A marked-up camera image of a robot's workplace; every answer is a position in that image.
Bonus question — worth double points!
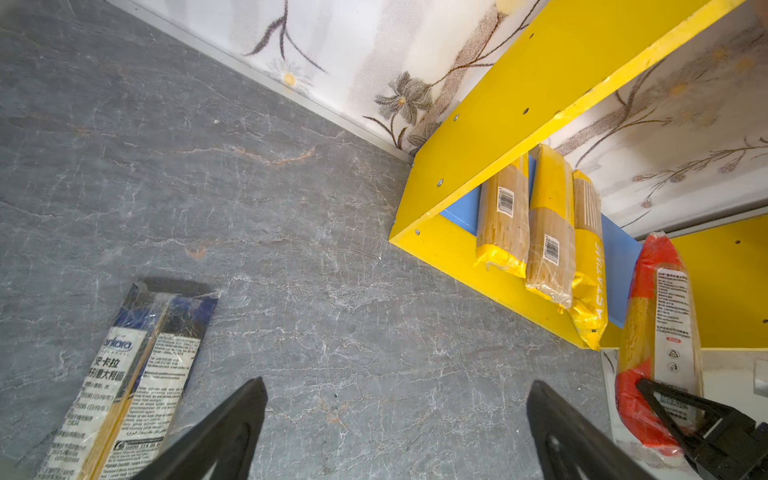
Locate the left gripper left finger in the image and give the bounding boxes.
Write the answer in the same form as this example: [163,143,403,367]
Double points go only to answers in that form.
[135,377,268,479]

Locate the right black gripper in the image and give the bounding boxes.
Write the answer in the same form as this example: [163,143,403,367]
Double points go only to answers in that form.
[636,378,767,479]

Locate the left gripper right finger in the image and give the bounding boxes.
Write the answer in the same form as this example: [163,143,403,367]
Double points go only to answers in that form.
[526,380,651,480]

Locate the red clear spaghetti bag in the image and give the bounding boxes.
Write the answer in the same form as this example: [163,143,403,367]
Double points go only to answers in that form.
[615,232,704,456]

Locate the yellow spaghetti bag small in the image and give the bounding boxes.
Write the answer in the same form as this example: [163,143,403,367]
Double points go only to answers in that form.
[569,171,609,350]

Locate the brown spaghetti pack bottom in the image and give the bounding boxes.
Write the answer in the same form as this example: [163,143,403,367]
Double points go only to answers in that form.
[526,144,576,309]

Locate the yellow shelf pink blue boards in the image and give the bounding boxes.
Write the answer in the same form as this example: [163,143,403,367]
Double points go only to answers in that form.
[390,1,767,345]

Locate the clear white spaghetti bag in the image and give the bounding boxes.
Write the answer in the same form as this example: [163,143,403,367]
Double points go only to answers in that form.
[36,282,220,479]

